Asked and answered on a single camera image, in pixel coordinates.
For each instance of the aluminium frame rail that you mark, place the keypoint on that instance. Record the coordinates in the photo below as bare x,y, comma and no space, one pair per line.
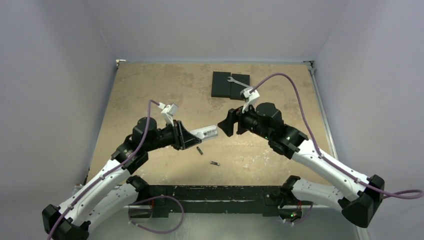
362,233

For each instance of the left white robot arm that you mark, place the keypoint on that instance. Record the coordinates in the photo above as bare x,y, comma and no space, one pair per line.
115,186

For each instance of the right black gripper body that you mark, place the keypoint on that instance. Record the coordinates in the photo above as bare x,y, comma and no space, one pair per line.
238,120

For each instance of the black foam block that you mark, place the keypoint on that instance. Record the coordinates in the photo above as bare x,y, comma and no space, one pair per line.
235,88
221,87

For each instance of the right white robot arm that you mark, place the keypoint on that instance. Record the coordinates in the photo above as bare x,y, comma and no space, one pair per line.
360,194

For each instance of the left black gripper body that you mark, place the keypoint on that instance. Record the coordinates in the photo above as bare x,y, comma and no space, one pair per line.
171,135

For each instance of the left black foam block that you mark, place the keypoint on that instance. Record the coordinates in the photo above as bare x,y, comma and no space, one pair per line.
221,87

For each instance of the right black foam block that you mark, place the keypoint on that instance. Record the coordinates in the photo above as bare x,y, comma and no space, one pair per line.
235,88

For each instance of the silver wrench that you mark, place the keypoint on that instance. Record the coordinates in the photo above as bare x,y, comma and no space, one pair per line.
232,80

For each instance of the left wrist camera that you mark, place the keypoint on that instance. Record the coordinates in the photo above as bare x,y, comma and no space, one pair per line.
168,111

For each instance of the green black battery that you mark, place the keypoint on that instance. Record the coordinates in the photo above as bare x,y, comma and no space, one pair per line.
200,151

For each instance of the white remote control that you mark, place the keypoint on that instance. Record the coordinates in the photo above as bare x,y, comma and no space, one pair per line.
206,133

